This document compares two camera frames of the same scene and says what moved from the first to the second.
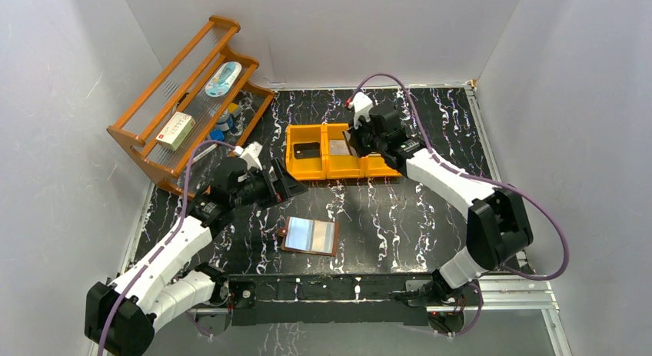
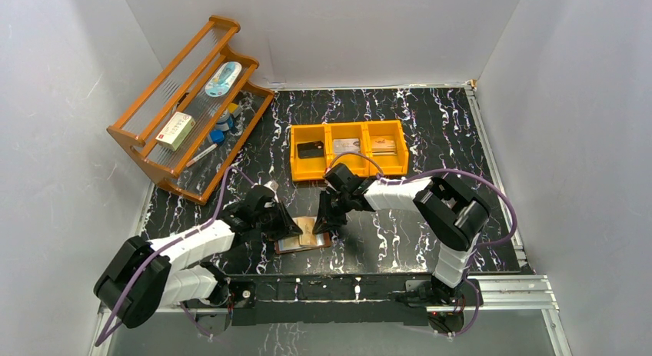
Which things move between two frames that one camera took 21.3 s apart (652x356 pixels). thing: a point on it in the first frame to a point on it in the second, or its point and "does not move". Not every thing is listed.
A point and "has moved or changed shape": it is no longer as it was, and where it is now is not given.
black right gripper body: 364,141 to 336,201
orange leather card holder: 311,235 has moved or changed shape
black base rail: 370,299 does not move
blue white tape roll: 225,121 does not move
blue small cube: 217,135 does not move
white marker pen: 215,145 does not move
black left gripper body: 274,179 to 277,217
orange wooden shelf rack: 198,113 does not move
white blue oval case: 223,79 does not move
